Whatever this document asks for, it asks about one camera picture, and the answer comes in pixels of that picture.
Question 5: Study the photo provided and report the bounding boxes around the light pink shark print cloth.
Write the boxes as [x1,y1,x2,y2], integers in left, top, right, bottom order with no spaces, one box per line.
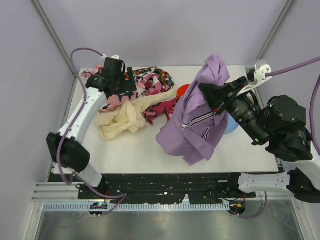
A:
[80,65,146,113]

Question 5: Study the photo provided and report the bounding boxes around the purple shirt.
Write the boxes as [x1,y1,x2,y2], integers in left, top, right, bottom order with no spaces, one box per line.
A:
[155,53,230,166]

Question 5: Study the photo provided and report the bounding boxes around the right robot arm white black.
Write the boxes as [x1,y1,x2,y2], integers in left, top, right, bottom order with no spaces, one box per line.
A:
[199,76,320,204]

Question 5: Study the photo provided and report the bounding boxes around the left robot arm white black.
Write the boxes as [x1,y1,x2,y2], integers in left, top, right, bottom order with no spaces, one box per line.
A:
[46,55,137,188]

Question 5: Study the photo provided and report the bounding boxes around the magenta pink camouflage cloth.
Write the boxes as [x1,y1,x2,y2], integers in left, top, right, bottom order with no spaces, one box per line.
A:
[142,86,178,125]

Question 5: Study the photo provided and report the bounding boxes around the cream yellow cloth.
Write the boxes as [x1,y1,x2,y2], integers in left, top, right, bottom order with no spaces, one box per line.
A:
[94,89,177,141]

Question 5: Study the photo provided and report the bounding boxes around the black orange patterned cloth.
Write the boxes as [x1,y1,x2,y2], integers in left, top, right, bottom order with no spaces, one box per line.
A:
[132,66,175,90]

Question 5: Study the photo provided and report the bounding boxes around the orange plastic cup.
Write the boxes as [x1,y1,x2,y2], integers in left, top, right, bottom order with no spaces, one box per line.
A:
[177,84,190,99]

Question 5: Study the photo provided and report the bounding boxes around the blue plastic plate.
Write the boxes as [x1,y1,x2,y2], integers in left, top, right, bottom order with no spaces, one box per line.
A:
[224,115,239,135]

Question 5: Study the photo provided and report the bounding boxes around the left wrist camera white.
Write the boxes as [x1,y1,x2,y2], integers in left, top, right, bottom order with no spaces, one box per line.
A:
[100,54,120,60]

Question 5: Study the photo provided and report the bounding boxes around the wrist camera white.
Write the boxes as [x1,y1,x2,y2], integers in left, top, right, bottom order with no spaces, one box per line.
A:
[100,54,120,60]
[237,59,272,96]

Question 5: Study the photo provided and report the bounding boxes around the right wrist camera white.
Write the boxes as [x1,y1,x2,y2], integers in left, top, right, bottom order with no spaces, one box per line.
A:
[237,59,272,96]

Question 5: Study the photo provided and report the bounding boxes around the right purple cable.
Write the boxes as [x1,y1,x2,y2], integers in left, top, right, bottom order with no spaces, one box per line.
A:
[228,56,320,220]

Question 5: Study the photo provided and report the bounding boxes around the purple cable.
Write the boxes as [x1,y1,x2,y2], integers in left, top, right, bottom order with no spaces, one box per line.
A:
[56,47,128,218]
[228,56,320,220]

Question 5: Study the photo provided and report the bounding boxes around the right aluminium frame post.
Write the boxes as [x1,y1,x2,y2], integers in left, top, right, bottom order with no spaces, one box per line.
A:
[248,0,298,75]

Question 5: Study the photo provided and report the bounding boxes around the aluminium frame post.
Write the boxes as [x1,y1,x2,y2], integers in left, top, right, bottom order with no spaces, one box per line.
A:
[248,0,298,75]
[30,0,76,76]

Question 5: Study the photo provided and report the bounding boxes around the left aluminium frame post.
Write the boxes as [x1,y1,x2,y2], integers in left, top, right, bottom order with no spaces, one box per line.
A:
[30,0,76,76]

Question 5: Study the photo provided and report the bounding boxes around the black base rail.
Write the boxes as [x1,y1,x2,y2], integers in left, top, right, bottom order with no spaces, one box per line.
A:
[47,172,258,205]

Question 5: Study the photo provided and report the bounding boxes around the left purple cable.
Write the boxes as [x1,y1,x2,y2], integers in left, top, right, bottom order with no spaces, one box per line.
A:
[56,47,128,218]

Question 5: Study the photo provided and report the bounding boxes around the white slotted cable duct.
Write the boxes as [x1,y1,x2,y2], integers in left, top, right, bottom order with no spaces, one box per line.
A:
[42,201,230,212]

